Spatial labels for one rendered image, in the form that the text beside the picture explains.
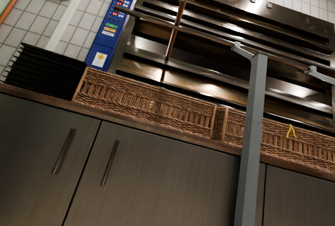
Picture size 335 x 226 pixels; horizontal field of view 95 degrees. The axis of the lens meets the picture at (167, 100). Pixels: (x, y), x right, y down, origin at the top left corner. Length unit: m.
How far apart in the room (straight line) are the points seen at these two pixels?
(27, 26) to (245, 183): 1.64
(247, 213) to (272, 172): 0.19
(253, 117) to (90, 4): 1.43
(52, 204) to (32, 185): 0.08
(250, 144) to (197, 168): 0.19
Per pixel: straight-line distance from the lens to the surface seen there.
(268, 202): 0.71
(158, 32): 1.38
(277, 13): 2.03
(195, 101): 0.64
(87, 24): 1.47
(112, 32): 1.35
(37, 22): 1.61
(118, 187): 0.57
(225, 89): 1.32
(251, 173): 0.60
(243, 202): 0.60
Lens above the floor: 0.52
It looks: 16 degrees up
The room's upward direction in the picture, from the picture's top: 15 degrees clockwise
